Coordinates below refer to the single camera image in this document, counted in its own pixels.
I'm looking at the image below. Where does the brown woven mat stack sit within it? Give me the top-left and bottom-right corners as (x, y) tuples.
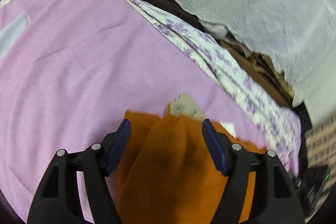
(217, 40), (294, 108)

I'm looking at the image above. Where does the white paper price tag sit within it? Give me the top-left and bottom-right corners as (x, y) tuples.
(220, 122), (236, 138)

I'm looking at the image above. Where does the checkered yellow grey curtain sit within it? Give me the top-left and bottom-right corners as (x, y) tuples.
(305, 115), (335, 170)

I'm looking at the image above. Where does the floral purple white quilt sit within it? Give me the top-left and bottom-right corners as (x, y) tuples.
(1, 0), (301, 173)

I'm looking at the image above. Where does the beige paper hang tag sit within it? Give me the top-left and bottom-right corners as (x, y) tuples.
(164, 93), (205, 121)

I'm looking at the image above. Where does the orange knit sweater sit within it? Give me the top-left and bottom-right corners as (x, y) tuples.
(106, 109), (267, 224)

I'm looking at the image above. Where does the purple bed sheet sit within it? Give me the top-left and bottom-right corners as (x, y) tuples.
(1, 0), (266, 223)

